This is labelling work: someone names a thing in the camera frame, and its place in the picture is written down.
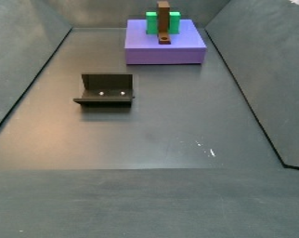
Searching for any green block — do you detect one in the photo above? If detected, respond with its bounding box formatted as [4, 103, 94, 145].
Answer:
[168, 11, 182, 34]
[147, 11, 158, 34]

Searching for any green block left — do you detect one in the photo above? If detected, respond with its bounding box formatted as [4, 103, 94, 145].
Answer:
[147, 11, 158, 34]

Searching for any green block right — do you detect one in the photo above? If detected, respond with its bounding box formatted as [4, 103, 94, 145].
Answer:
[168, 11, 182, 34]

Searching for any purple base board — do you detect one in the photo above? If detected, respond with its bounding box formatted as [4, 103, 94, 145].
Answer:
[126, 20, 207, 65]

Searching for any black angled holder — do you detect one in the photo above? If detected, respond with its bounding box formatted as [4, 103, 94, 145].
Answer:
[74, 73, 134, 105]

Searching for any brown T-shaped block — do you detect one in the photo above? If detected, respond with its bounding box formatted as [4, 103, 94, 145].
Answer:
[158, 1, 171, 45]

